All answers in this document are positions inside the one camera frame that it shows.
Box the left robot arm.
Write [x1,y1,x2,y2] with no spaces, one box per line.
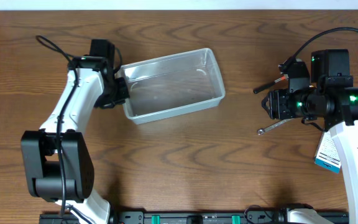
[21,35,129,223]

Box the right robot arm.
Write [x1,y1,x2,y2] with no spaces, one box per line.
[261,49,358,223]

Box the white blue card package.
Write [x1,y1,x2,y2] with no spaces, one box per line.
[314,131,341,174]

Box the silver combination wrench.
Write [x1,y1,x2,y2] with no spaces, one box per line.
[257,118,293,136]

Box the clear plastic container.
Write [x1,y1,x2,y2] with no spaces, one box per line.
[117,48,226,124]

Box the small hammer black handle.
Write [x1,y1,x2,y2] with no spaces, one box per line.
[253,75,288,94]

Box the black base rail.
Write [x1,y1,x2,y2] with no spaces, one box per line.
[39,211,349,224]

